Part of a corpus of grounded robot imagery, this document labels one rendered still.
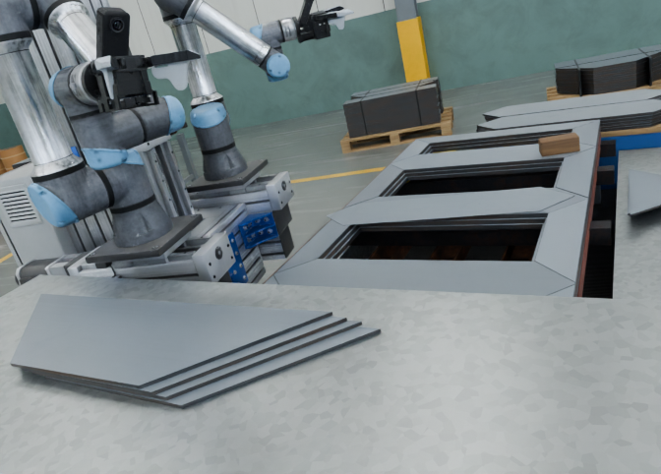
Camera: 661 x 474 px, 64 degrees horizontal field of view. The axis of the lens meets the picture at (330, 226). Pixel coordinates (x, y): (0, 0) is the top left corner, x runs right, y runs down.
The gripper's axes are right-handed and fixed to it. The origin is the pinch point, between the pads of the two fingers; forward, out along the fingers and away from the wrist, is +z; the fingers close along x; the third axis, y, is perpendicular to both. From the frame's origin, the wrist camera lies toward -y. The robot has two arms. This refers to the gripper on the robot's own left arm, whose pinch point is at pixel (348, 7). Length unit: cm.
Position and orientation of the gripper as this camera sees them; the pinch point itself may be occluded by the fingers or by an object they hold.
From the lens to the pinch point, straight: 200.0
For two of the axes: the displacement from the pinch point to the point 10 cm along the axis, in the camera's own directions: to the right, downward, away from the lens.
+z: 9.6, -2.7, 0.8
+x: 2.0, 4.5, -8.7
